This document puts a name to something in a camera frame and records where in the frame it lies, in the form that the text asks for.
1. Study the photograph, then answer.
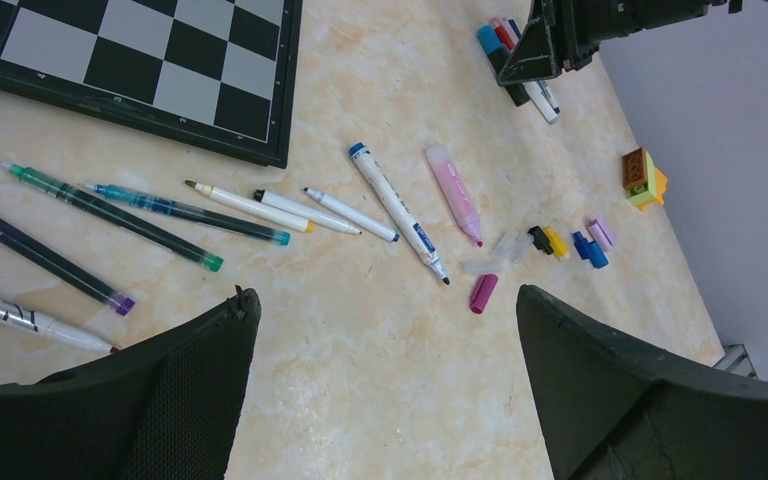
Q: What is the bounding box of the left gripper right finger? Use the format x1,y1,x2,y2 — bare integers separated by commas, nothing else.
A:
516,285,768,479

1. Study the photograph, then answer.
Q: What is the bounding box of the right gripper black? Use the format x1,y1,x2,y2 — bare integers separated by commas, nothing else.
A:
496,0,723,86

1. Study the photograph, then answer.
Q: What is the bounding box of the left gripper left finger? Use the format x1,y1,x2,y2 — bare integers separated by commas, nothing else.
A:
0,288,261,479

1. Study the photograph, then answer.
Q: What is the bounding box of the black highlighter blue cap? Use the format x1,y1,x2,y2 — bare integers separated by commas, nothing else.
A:
476,25,530,107

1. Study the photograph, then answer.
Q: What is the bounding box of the lilac highlighter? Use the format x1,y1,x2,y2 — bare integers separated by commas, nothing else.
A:
425,145,484,247

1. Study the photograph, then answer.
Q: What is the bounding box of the blue wide marker cap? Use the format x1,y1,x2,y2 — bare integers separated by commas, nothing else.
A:
587,240,609,269

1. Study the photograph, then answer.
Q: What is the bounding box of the green gel pen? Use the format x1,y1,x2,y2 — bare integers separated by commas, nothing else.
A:
0,160,224,272

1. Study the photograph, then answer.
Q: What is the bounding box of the purple gel pen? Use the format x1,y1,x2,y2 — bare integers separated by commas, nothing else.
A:
0,217,136,316

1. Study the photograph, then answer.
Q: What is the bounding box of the lilac highlighter cap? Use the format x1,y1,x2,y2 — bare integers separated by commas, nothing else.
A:
587,216,616,252

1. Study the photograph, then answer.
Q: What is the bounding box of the white marker blue cap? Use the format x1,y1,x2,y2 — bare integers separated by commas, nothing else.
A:
348,142,451,285

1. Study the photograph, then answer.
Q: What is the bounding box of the blue gel pen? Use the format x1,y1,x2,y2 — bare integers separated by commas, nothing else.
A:
84,183,291,246

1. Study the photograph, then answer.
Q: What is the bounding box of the thin marker yellow cap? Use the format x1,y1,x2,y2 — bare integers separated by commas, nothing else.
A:
184,180,314,233

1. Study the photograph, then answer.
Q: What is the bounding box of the white marker magenta cap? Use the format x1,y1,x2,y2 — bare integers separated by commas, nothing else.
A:
0,297,119,354

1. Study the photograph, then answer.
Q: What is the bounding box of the thin marker black cap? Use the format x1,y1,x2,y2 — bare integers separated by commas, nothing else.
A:
253,189,362,235

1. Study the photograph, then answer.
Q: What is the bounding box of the thin marker dark blue cap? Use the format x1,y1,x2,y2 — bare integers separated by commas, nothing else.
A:
303,187,400,243

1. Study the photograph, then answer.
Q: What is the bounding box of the yellow orange block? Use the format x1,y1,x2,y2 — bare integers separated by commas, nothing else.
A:
621,148,668,211

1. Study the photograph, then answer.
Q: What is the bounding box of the black grey chessboard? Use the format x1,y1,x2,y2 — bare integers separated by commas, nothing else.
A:
0,0,302,168

